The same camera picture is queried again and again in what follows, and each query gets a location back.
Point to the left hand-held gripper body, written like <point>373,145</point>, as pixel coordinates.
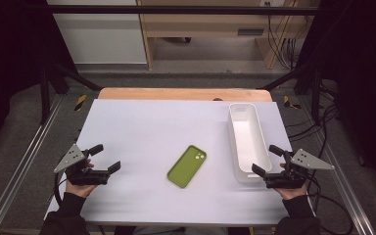
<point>70,160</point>

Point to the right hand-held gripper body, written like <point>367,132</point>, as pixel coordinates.
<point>285,181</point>

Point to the white plastic storage box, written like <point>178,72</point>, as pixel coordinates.
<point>249,140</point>

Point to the green phone case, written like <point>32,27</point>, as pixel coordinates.
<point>186,166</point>

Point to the person's right hand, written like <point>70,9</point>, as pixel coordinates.
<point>292,194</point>

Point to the person's left hand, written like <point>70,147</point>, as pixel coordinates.
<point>80,190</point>

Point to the white table cover sheet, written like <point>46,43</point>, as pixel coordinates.
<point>150,137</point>

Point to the yellow black tape marker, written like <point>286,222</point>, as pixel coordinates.
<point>289,103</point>
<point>80,102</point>

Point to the black metal stand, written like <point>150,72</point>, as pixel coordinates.
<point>315,94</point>
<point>45,98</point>

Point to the white cabinet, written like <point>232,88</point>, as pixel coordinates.
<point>101,39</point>

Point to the black curtain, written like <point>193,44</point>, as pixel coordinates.
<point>365,81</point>
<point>9,49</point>

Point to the light wooden desk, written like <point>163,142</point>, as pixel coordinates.
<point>209,24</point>

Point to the white power strip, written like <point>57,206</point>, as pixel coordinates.
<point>272,2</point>

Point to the aluminium floor rail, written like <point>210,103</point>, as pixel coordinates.
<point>342,176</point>
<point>19,169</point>

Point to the black horizontal frame bar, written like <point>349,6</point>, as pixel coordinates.
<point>176,9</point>

